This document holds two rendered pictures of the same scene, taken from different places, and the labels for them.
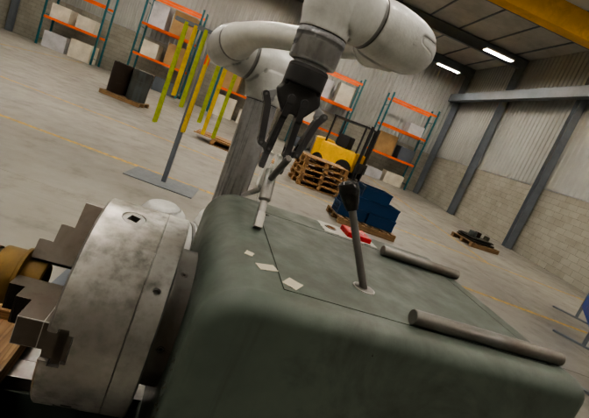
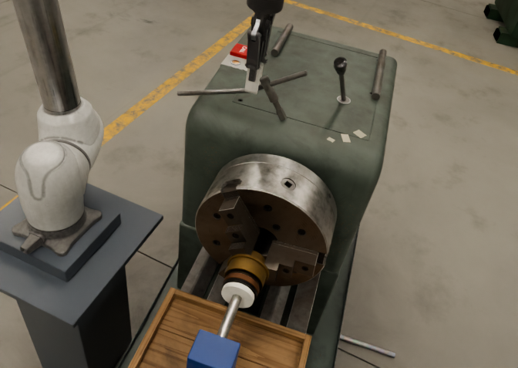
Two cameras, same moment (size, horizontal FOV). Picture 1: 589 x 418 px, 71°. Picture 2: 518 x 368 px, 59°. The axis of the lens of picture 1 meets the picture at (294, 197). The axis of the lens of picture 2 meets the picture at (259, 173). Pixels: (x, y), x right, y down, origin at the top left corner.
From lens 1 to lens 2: 103 cm
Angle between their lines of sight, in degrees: 64
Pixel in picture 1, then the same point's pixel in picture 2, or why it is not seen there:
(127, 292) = (328, 209)
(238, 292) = (377, 160)
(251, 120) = (46, 2)
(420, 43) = not seen: outside the picture
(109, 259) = (317, 208)
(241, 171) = (68, 59)
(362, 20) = not seen: outside the picture
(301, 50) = not seen: outside the picture
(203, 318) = (374, 181)
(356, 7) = not seen: outside the picture
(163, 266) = (321, 185)
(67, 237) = (246, 231)
